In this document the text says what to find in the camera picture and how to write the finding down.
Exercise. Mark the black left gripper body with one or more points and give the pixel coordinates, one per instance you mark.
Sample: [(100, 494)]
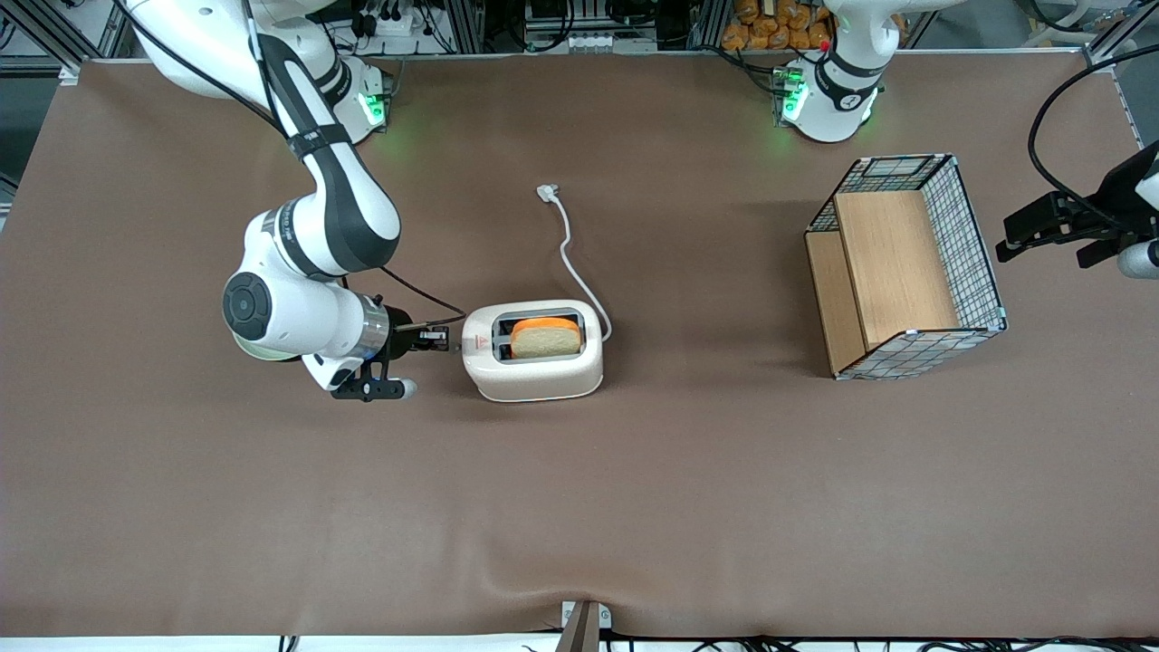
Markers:
[(1115, 195)]

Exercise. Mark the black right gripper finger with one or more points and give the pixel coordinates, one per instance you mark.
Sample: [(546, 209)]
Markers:
[(436, 332), (436, 345)]

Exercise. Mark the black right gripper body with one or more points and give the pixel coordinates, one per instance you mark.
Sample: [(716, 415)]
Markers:
[(401, 339)]

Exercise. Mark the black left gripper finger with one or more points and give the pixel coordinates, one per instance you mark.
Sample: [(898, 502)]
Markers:
[(1019, 248), (1032, 220)]

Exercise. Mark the white two-slot toaster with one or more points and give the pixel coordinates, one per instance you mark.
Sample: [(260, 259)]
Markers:
[(534, 376)]

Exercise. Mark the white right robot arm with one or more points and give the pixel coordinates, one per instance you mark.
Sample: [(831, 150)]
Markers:
[(353, 208)]

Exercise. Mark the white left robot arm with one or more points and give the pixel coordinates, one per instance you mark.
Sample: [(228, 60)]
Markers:
[(833, 100)]

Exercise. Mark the toast bread slice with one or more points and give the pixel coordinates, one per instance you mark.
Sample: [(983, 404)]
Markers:
[(545, 340)]

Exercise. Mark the wooden shelf insert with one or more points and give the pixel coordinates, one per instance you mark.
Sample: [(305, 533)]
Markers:
[(892, 263)]

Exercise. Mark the pale green round plate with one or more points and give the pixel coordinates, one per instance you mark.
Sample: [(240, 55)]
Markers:
[(263, 355)]

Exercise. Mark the white power strip with plugs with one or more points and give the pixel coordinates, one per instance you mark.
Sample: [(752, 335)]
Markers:
[(394, 23)]

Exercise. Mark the bag of orange buns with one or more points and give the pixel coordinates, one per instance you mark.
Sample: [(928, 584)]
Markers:
[(770, 27)]

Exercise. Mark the white multi-socket strip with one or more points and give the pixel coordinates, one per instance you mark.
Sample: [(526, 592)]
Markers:
[(589, 42)]

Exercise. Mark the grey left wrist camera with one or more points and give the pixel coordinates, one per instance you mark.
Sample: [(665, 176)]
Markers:
[(1139, 260)]

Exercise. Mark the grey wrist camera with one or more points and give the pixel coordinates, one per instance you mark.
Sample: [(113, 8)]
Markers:
[(1139, 260), (371, 389)]

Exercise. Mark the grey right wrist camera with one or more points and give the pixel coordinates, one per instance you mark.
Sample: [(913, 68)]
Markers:
[(371, 389)]

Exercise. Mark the aluminium frame profile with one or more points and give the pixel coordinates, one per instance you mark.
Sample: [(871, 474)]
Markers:
[(1100, 45)]

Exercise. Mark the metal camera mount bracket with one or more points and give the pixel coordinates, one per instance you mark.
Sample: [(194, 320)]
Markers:
[(584, 625)]

